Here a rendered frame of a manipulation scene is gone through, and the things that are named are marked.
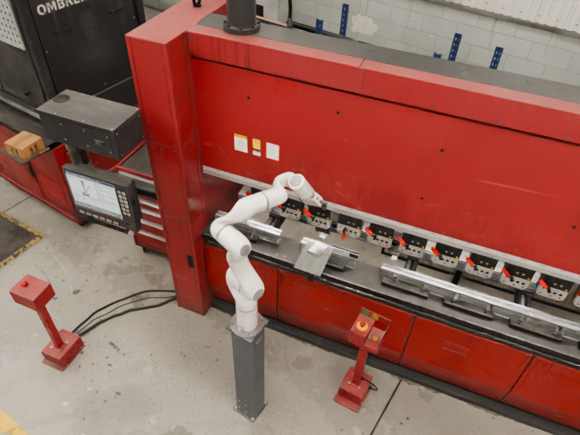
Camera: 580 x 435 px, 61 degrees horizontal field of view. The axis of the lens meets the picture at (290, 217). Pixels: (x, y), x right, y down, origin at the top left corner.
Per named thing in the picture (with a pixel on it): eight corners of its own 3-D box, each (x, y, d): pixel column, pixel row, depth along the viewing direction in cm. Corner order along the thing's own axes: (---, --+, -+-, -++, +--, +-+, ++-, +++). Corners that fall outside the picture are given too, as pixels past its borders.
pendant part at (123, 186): (77, 212, 307) (60, 167, 282) (89, 201, 315) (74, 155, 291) (137, 233, 296) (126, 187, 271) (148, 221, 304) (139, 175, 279)
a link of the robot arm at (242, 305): (244, 316, 261) (243, 288, 245) (223, 295, 270) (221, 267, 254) (261, 304, 267) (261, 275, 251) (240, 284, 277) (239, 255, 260)
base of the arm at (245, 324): (250, 343, 270) (249, 324, 258) (223, 326, 277) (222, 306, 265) (270, 320, 282) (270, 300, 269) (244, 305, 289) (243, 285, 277)
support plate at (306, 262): (293, 267, 313) (293, 267, 312) (307, 241, 331) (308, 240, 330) (319, 276, 308) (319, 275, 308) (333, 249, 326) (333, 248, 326)
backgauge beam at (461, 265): (237, 204, 373) (237, 193, 366) (246, 192, 382) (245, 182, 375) (559, 303, 314) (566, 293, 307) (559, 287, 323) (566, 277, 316)
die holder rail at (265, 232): (215, 224, 356) (214, 215, 350) (219, 219, 360) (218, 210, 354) (278, 244, 343) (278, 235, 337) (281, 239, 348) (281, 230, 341)
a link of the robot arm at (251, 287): (249, 276, 264) (269, 293, 256) (233, 290, 260) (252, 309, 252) (231, 217, 226) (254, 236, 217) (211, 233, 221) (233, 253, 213)
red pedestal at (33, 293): (41, 362, 367) (1, 293, 310) (65, 336, 384) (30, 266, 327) (63, 372, 361) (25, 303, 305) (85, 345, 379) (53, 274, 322)
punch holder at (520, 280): (498, 282, 286) (507, 263, 275) (500, 272, 292) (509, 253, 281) (525, 290, 282) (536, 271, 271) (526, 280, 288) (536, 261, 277)
